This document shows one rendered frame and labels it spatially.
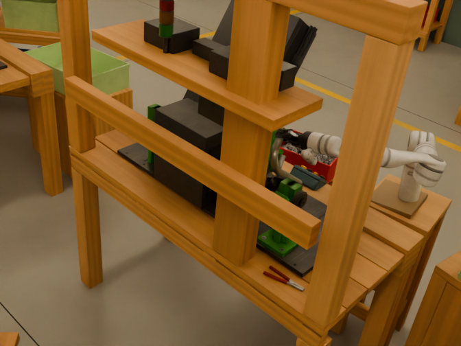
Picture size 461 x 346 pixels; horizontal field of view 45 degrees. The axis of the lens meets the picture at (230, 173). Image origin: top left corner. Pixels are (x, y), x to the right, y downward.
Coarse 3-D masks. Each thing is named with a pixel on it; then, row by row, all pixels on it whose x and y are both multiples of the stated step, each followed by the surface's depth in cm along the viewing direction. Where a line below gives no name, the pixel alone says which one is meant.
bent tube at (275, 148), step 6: (276, 138) 208; (282, 138) 208; (276, 144) 208; (276, 150) 208; (270, 156) 208; (276, 156) 208; (270, 162) 209; (276, 162) 209; (276, 168) 210; (276, 174) 213; (282, 174) 213; (288, 174) 216; (294, 180) 220; (300, 180) 224
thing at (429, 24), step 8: (432, 0) 650; (448, 0) 680; (432, 8) 653; (448, 8) 683; (424, 16) 668; (432, 16) 657; (448, 16) 693; (424, 24) 677; (432, 24) 690; (440, 24) 694; (424, 32) 667; (440, 32) 700; (424, 40) 674; (440, 40) 709; (424, 48) 680
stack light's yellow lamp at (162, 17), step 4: (160, 12) 186; (164, 12) 185; (168, 12) 185; (172, 12) 186; (160, 16) 187; (164, 16) 186; (168, 16) 186; (172, 16) 187; (160, 20) 187; (164, 20) 186; (168, 20) 186; (172, 20) 188; (164, 24) 187; (168, 24) 187; (172, 24) 188
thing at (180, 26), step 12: (144, 24) 199; (156, 24) 197; (180, 24) 199; (144, 36) 201; (156, 36) 196; (180, 36) 193; (192, 36) 197; (180, 48) 195; (192, 48) 200; (228, 48) 183; (216, 60) 180; (228, 60) 176; (216, 72) 181
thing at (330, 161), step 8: (288, 144) 281; (288, 152) 269; (296, 152) 276; (288, 160) 271; (296, 160) 268; (304, 160) 266; (320, 160) 271; (328, 160) 273; (336, 160) 266; (312, 168) 266; (320, 168) 263; (328, 168) 260; (328, 176) 265
